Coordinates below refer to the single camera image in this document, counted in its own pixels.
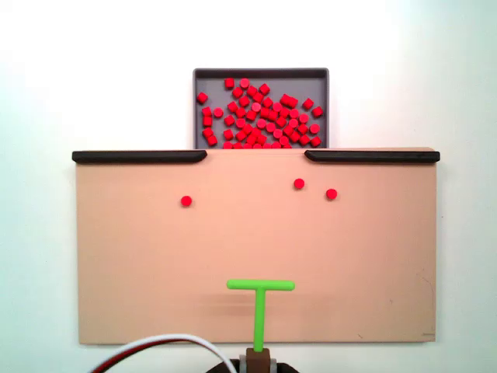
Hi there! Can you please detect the peach rectangular work board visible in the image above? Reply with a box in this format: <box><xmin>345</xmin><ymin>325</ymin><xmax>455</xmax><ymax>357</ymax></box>
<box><xmin>73</xmin><ymin>146</ymin><xmax>440</xmax><ymax>346</ymax></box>

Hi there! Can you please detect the white red black servo cable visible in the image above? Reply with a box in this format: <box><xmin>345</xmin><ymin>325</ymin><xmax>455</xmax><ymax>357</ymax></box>
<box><xmin>91</xmin><ymin>333</ymin><xmax>238</xmax><ymax>373</ymax></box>

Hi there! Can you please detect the black edge rail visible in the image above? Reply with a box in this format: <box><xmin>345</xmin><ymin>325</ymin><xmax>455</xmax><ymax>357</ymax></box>
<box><xmin>304</xmin><ymin>149</ymin><xmax>441</xmax><ymax>163</ymax></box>
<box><xmin>71</xmin><ymin>150</ymin><xmax>208</xmax><ymax>164</ymax></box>

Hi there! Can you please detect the grey shallow collection tray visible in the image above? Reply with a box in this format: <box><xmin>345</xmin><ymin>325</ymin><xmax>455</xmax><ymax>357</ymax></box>
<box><xmin>193</xmin><ymin>68</ymin><xmax>330</xmax><ymax>150</ymax></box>

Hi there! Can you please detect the green T-shaped pusher tool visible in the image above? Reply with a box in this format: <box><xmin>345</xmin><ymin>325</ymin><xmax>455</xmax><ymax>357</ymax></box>
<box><xmin>226</xmin><ymin>278</ymin><xmax>296</xmax><ymax>373</ymax></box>

